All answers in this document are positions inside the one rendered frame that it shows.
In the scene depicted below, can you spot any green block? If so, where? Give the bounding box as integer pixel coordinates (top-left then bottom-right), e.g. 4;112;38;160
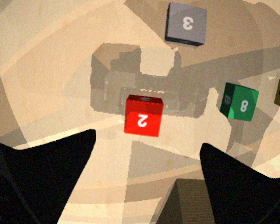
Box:
220;82;259;122

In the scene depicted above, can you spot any red block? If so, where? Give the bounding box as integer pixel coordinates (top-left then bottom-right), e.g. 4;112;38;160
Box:
125;94;164;137

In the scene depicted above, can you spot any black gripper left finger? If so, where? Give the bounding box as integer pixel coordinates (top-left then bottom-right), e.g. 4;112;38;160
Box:
0;128;96;224

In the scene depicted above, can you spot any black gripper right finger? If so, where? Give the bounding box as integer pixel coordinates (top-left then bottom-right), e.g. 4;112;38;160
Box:
199;142;280;224

